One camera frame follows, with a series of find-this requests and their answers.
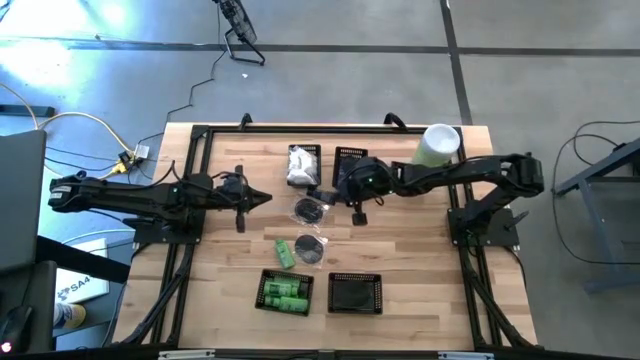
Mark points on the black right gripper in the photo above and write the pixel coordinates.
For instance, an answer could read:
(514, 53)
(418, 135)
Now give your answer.
(375, 187)

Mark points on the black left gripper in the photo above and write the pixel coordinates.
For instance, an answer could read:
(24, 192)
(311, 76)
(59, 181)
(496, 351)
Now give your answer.
(241, 220)

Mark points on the dark blue travel tube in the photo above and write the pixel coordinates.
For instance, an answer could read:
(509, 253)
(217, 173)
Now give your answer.
(343, 177)
(312, 193)

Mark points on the green travel bottle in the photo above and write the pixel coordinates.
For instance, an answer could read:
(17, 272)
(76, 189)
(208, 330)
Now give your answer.
(285, 254)
(277, 289)
(274, 300)
(287, 281)
(295, 305)

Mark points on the black slotted plastic basket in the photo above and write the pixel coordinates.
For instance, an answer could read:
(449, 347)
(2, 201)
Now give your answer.
(331, 295)
(350, 151)
(319, 150)
(260, 295)

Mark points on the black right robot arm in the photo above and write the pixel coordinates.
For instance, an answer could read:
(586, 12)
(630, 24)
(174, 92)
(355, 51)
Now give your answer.
(450, 172)

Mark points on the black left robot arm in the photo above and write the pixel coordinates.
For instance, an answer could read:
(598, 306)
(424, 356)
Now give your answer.
(125, 195)

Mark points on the green paper cup stack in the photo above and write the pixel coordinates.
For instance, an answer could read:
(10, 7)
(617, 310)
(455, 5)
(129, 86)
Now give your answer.
(440, 142)

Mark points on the grey power adapter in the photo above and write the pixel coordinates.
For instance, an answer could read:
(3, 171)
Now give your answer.
(142, 151)

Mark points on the black floor fan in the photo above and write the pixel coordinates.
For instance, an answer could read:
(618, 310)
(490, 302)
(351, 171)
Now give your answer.
(240, 22)

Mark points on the black side desk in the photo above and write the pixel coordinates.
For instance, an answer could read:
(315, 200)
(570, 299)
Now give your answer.
(85, 260)

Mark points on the white printed box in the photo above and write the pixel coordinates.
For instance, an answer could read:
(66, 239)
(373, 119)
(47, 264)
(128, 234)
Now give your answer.
(80, 290)

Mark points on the yellow white can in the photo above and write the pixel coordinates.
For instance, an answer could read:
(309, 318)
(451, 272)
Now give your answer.
(70, 315)

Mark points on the black floor bar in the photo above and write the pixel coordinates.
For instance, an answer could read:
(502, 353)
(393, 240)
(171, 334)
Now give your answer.
(25, 111)

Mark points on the black computer mouse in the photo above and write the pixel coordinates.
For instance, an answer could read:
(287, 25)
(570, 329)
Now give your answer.
(15, 325)

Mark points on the blue-grey metal table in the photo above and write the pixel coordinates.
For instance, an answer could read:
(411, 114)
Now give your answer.
(620, 157)

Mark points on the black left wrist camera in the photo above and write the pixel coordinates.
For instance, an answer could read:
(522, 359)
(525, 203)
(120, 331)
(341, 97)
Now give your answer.
(233, 186)

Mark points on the black frame clamp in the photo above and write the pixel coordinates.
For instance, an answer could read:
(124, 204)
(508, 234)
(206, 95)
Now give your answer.
(394, 120)
(245, 120)

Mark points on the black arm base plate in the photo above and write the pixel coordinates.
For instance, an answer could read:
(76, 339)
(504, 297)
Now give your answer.
(500, 235)
(165, 236)

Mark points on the white bracket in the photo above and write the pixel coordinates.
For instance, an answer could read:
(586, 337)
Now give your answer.
(185, 355)
(465, 356)

